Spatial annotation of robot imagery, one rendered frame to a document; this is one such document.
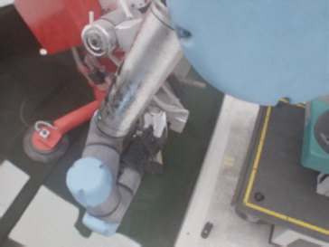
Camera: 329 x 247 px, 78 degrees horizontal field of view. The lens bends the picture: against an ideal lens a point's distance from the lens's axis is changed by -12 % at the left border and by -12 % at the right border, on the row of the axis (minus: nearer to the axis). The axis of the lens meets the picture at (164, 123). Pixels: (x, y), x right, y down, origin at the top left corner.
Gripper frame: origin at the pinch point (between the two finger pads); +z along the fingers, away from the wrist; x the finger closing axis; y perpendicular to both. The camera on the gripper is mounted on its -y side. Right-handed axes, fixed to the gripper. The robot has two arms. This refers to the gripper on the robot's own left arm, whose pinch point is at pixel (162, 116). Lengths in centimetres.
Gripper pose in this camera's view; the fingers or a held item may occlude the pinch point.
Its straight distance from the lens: 67.2
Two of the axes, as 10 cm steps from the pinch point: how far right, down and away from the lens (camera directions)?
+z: 3.7, -7.2, 5.9
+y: -3.3, -6.9, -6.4
